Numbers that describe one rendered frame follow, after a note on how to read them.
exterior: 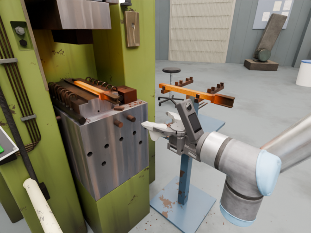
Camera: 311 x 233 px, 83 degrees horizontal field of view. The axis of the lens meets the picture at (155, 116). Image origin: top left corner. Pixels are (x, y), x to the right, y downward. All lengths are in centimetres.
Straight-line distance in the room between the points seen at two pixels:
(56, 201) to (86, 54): 91
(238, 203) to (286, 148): 18
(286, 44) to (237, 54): 172
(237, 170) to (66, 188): 95
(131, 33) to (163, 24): 775
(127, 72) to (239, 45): 762
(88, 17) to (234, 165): 70
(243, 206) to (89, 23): 78
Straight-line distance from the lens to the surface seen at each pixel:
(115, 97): 76
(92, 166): 90
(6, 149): 63
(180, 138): 51
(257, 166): 44
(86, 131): 80
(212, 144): 46
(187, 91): 91
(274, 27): 806
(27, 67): 88
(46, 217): 85
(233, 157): 45
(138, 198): 131
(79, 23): 79
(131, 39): 107
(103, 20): 84
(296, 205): 195
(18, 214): 177
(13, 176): 103
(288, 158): 57
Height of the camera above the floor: 126
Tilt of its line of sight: 26 degrees down
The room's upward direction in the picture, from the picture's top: straight up
